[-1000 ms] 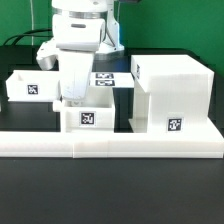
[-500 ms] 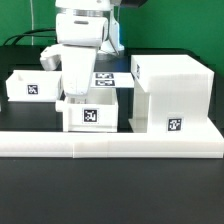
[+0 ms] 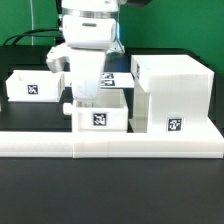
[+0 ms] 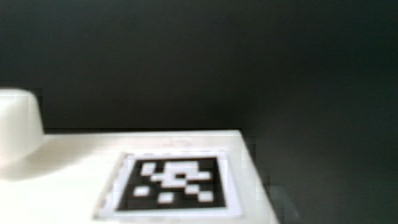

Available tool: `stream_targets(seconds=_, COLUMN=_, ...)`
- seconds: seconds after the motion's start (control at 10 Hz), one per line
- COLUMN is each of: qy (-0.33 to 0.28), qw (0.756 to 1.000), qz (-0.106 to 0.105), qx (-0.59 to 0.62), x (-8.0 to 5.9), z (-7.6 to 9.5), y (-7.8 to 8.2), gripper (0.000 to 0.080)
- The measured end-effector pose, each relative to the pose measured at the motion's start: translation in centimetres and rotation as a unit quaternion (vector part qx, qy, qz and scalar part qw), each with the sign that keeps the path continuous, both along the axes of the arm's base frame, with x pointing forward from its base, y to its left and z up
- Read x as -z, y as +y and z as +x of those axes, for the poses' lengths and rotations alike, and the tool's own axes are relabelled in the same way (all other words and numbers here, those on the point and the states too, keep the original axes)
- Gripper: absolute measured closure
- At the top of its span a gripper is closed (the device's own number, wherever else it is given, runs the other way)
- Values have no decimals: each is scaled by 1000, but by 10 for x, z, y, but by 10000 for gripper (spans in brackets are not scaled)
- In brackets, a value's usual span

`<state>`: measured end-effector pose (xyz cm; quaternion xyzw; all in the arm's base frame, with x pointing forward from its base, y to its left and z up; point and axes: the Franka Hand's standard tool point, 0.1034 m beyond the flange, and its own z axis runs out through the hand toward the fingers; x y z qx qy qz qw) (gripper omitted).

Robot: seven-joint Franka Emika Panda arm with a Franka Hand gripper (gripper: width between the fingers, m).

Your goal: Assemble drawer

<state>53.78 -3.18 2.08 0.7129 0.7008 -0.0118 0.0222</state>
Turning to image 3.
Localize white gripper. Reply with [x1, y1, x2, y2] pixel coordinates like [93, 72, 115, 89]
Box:
[69, 49, 106, 104]

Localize white drawer with knob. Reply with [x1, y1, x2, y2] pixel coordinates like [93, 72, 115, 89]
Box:
[63, 89, 128, 133]

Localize white drawer cabinet box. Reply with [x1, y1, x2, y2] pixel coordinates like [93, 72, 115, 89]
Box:
[130, 54, 214, 134]

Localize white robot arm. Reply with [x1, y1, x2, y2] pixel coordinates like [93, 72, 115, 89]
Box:
[46, 0, 152, 104]

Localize marker sheet on table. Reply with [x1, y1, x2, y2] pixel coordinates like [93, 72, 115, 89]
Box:
[63, 71, 136, 90]

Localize white L-shaped fence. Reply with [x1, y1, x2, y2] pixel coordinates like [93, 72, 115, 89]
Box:
[0, 122, 224, 158]

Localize black cables at base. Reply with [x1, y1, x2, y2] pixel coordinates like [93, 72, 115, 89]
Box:
[2, 0, 68, 47]

